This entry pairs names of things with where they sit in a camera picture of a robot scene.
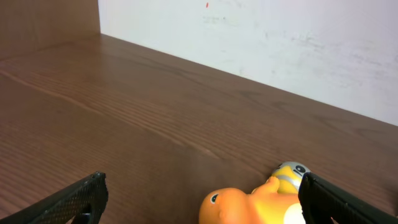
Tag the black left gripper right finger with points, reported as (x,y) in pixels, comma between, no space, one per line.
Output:
(324,203)

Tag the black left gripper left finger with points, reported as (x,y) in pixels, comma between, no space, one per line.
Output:
(81,202)

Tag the orange dinosaur toy figure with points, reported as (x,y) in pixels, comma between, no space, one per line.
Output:
(264,205)

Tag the yellow one-eyed ball toy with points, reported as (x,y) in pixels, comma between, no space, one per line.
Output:
(290,175)

